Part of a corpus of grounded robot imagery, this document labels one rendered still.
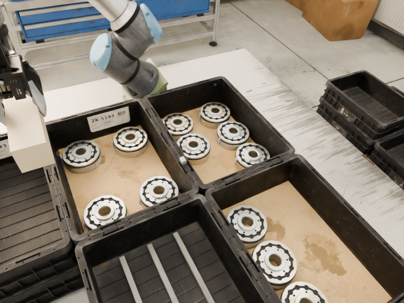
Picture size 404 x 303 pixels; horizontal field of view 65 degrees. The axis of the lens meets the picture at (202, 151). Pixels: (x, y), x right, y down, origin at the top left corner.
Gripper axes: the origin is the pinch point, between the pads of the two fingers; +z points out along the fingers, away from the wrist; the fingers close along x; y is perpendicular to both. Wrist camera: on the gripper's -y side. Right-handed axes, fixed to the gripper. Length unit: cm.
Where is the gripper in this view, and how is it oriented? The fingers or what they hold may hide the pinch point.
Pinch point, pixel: (23, 114)
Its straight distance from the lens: 76.1
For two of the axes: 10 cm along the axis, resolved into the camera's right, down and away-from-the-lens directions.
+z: -0.6, 6.8, 7.3
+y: 4.5, 6.7, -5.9
